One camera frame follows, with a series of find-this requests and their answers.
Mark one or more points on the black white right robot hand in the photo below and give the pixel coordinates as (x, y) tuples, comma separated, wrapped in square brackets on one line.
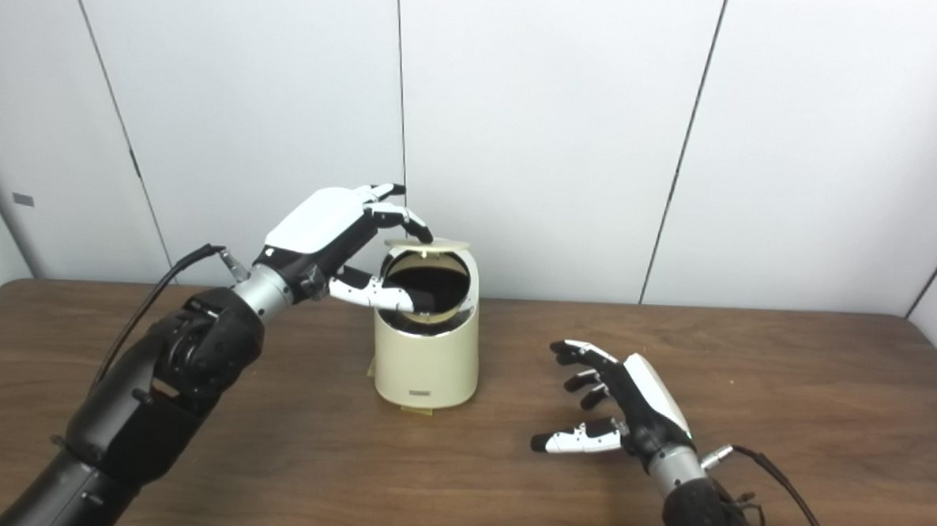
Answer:
[(651, 417)]

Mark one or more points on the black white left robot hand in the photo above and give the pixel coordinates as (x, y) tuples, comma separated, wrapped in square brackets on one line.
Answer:
[(315, 233)]

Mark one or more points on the cream round bin lid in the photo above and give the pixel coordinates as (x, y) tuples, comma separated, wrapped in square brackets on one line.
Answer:
[(447, 245)]

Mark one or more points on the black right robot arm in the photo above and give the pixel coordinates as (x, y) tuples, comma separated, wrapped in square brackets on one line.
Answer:
[(703, 514)]

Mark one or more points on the cream-colored bin body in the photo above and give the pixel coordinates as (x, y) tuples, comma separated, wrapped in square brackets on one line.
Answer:
[(426, 368)]

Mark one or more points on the wide yellow tape piece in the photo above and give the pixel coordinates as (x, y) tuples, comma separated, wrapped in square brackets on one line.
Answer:
[(417, 410)]

